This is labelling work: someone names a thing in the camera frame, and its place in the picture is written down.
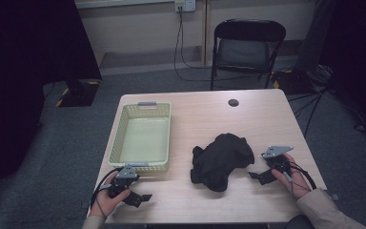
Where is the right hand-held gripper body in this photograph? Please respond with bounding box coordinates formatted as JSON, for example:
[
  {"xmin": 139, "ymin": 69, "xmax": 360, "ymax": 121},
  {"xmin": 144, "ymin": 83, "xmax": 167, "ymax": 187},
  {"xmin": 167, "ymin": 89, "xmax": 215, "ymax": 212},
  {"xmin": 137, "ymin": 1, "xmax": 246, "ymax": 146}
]
[{"xmin": 260, "ymin": 145, "xmax": 295, "ymax": 176}]

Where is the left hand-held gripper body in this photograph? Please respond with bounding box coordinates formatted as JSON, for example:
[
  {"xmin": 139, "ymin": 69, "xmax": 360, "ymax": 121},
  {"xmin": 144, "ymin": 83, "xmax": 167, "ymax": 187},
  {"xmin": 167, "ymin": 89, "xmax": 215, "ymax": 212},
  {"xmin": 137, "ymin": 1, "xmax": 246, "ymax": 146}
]
[{"xmin": 107, "ymin": 164, "xmax": 141, "ymax": 198}]

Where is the black cloth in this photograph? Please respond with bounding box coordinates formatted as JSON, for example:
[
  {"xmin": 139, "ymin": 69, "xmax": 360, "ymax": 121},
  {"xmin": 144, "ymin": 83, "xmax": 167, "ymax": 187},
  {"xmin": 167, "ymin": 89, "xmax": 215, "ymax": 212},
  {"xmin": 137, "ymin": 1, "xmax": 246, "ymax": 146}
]
[{"xmin": 190, "ymin": 133, "xmax": 255, "ymax": 193}]

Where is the pale green plastic basket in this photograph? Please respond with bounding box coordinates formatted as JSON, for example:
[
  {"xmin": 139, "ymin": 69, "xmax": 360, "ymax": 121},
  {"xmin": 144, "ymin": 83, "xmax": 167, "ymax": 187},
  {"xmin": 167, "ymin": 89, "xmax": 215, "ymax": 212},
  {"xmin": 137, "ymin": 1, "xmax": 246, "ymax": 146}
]
[{"xmin": 108, "ymin": 101, "xmax": 173, "ymax": 175}]

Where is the person's left hand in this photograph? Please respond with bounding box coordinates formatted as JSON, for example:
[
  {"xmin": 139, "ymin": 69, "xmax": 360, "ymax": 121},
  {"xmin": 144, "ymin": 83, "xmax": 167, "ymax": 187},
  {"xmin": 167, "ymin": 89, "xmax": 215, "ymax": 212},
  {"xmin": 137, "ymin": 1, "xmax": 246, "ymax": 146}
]
[{"xmin": 90, "ymin": 180, "xmax": 132, "ymax": 219}]

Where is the person's right hand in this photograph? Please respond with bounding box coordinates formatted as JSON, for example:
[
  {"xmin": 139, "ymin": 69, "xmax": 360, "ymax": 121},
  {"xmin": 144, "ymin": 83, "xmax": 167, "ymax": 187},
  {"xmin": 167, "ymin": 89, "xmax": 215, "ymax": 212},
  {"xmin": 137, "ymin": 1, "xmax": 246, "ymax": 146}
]
[{"xmin": 271, "ymin": 152, "xmax": 313, "ymax": 201}]

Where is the black floor box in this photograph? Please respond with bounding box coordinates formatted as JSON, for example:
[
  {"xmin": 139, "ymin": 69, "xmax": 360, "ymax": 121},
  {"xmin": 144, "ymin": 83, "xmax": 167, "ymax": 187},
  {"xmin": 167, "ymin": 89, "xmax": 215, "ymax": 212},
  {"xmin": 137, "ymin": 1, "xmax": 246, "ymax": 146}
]
[{"xmin": 271, "ymin": 68, "xmax": 316, "ymax": 95}]

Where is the black box with yellow stripes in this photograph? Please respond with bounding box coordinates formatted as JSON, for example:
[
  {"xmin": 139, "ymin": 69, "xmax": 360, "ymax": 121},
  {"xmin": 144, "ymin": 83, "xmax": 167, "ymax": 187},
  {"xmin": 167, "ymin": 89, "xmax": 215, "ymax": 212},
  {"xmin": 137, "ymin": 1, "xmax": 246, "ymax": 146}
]
[{"xmin": 55, "ymin": 78, "xmax": 102, "ymax": 108}]

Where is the black folding chair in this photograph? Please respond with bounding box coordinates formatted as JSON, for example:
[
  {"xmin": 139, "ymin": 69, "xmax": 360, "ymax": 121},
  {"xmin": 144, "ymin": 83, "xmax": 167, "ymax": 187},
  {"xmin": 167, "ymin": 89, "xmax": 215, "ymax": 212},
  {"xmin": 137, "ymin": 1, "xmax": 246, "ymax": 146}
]
[{"xmin": 210, "ymin": 18, "xmax": 288, "ymax": 92}]

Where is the dark curtain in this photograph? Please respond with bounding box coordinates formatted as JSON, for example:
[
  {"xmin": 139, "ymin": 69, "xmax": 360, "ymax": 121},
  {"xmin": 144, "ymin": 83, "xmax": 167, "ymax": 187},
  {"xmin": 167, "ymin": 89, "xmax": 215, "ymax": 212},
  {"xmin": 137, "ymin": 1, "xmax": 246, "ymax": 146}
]
[{"xmin": 316, "ymin": 0, "xmax": 366, "ymax": 136}]

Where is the black curtain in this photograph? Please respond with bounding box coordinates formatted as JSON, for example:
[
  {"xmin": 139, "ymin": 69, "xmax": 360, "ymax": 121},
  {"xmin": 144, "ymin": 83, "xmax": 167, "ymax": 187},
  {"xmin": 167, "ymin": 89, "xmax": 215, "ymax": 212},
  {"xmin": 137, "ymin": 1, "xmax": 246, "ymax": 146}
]
[{"xmin": 0, "ymin": 0, "xmax": 103, "ymax": 213}]

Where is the left hand-held gripper cable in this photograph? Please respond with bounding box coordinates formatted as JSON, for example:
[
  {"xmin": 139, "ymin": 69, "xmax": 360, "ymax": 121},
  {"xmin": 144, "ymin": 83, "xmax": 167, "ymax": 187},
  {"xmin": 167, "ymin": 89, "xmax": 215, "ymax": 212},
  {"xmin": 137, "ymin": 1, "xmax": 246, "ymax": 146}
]
[{"xmin": 90, "ymin": 167, "xmax": 122, "ymax": 211}]

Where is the hand-held gripper cable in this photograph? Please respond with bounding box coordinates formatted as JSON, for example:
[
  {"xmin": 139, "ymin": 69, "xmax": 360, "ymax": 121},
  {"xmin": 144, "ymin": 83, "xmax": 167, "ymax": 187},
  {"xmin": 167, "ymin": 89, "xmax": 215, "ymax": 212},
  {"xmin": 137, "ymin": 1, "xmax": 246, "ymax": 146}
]
[
  {"xmin": 288, "ymin": 161, "xmax": 317, "ymax": 191},
  {"xmin": 90, "ymin": 167, "xmax": 122, "ymax": 211}
]

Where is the right hand-held gripper cable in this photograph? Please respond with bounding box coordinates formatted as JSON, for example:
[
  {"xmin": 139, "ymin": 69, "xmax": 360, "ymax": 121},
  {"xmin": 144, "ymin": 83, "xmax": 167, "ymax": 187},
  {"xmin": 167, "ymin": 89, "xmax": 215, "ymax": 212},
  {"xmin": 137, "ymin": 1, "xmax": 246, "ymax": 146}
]
[{"xmin": 288, "ymin": 161, "xmax": 317, "ymax": 191}]

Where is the black floor cable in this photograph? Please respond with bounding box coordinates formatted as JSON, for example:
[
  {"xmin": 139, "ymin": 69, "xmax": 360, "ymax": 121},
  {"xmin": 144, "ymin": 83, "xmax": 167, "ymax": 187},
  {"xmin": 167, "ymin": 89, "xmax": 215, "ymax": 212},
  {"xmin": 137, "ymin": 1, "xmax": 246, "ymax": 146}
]
[{"xmin": 287, "ymin": 88, "xmax": 336, "ymax": 138}]

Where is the white wall socket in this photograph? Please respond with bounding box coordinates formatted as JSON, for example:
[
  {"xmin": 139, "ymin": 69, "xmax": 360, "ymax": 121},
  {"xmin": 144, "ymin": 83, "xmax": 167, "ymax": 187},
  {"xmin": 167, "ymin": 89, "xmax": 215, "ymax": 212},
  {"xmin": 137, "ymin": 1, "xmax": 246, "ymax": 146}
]
[{"xmin": 173, "ymin": 0, "xmax": 197, "ymax": 13}]

